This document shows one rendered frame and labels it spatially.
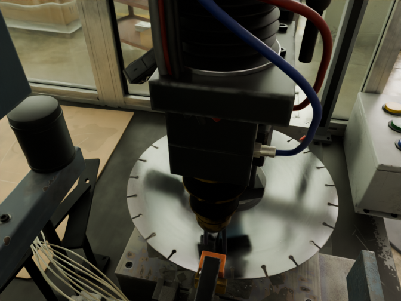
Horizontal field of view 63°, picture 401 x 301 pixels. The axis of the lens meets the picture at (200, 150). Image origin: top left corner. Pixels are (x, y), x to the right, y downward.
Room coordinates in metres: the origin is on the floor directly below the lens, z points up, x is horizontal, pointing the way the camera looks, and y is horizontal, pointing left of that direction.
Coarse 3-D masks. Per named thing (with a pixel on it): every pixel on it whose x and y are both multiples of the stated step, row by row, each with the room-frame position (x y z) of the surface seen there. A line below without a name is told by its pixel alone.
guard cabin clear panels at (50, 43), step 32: (0, 0) 0.97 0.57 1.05; (32, 0) 0.95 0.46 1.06; (64, 0) 0.93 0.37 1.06; (128, 0) 0.89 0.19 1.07; (384, 0) 0.76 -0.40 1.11; (32, 32) 0.96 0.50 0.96; (64, 32) 0.94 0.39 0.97; (128, 32) 0.89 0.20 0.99; (32, 64) 0.97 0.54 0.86; (64, 64) 0.94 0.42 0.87; (128, 64) 0.90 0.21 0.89; (352, 64) 0.76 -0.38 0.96; (352, 96) 0.76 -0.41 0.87
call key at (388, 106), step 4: (388, 104) 0.66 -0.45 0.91; (392, 104) 0.66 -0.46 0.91; (396, 104) 0.66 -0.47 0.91; (400, 104) 0.66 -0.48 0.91; (388, 108) 0.64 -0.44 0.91; (392, 108) 0.64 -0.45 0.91; (396, 108) 0.64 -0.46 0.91; (400, 108) 0.64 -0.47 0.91; (396, 112) 0.63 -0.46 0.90; (400, 112) 0.63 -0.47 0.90
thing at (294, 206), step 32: (160, 160) 0.41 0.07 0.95; (288, 160) 0.41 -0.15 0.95; (128, 192) 0.34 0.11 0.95; (160, 192) 0.34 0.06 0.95; (288, 192) 0.34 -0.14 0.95; (320, 192) 0.34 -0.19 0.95; (160, 224) 0.28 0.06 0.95; (192, 224) 0.28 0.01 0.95; (256, 224) 0.28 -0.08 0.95; (288, 224) 0.28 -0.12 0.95; (320, 224) 0.28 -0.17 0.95; (192, 256) 0.23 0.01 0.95; (256, 256) 0.23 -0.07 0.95; (288, 256) 0.23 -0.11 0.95
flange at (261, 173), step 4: (260, 168) 0.38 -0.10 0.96; (260, 172) 0.38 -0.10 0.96; (260, 176) 0.37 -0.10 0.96; (264, 176) 0.37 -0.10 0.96; (264, 180) 0.36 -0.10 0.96; (264, 184) 0.35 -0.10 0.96; (264, 188) 0.34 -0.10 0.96; (248, 200) 0.32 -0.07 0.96; (252, 200) 0.32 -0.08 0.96; (256, 200) 0.32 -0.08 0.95; (240, 204) 0.31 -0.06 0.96; (244, 204) 0.31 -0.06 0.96; (248, 204) 0.31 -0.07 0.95
